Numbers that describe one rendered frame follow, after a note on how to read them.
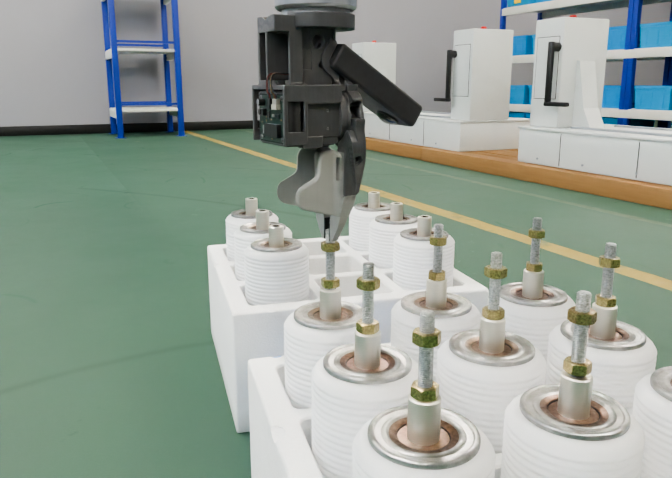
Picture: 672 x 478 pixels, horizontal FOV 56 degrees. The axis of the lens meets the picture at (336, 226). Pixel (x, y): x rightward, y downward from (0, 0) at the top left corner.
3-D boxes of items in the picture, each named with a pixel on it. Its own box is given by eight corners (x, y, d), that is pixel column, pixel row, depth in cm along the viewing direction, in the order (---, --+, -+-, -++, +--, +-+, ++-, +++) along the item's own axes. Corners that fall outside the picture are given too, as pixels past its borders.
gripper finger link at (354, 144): (325, 192, 62) (323, 102, 60) (340, 191, 62) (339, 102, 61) (350, 198, 58) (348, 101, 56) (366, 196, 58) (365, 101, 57)
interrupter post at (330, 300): (331, 313, 67) (331, 283, 66) (346, 319, 65) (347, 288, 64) (313, 318, 65) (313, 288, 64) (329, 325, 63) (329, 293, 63)
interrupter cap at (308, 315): (332, 301, 70) (332, 295, 70) (382, 319, 65) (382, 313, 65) (278, 318, 65) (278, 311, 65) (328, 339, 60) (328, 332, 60)
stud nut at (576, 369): (589, 367, 46) (590, 356, 46) (593, 377, 44) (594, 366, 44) (561, 364, 46) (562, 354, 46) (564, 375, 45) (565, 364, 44)
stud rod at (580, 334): (581, 389, 46) (590, 290, 44) (583, 395, 45) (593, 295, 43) (567, 387, 46) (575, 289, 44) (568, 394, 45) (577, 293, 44)
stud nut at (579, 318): (594, 318, 45) (595, 306, 45) (598, 326, 43) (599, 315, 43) (565, 315, 45) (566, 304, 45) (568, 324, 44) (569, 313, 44)
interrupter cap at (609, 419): (500, 417, 46) (501, 408, 46) (546, 382, 51) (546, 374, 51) (606, 458, 41) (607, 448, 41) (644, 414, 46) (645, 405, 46)
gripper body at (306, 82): (252, 146, 61) (248, 16, 58) (329, 142, 65) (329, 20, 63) (286, 154, 55) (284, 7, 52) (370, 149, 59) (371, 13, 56)
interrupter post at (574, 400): (550, 416, 46) (553, 374, 45) (563, 404, 48) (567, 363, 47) (582, 428, 44) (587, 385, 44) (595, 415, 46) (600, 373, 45)
